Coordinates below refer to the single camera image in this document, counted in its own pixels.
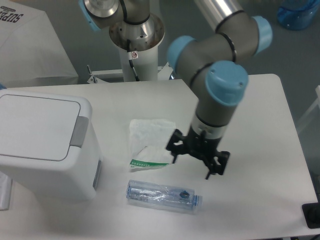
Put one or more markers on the crumpled white paper bag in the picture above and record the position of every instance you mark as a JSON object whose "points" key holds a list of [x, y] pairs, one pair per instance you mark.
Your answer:
{"points": [[148, 139]]}

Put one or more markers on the black device at table edge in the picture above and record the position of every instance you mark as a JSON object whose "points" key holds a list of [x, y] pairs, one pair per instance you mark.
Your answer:
{"points": [[311, 212]]}

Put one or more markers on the crushed clear plastic bottle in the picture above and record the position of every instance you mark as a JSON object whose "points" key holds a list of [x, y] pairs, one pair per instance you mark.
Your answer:
{"points": [[163, 197]]}

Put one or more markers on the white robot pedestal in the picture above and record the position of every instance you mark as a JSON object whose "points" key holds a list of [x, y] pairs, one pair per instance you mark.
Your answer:
{"points": [[138, 50]]}

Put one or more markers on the blue water jug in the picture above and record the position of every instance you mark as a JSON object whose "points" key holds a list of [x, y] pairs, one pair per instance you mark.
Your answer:
{"points": [[297, 15]]}

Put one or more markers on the white push-lid trash can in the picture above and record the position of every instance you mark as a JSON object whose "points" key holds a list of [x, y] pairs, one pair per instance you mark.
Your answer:
{"points": [[48, 143]]}

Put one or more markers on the white frame right edge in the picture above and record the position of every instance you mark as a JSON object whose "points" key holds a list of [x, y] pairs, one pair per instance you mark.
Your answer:
{"points": [[312, 113]]}

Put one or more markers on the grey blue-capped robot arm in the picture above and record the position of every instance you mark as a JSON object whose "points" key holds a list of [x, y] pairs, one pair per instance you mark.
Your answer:
{"points": [[210, 68]]}

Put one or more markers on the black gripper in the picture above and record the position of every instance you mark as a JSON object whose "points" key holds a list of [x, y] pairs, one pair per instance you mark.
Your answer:
{"points": [[198, 146]]}

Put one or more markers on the white printed cloth cover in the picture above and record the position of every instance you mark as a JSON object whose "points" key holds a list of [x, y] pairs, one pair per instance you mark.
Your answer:
{"points": [[30, 49]]}

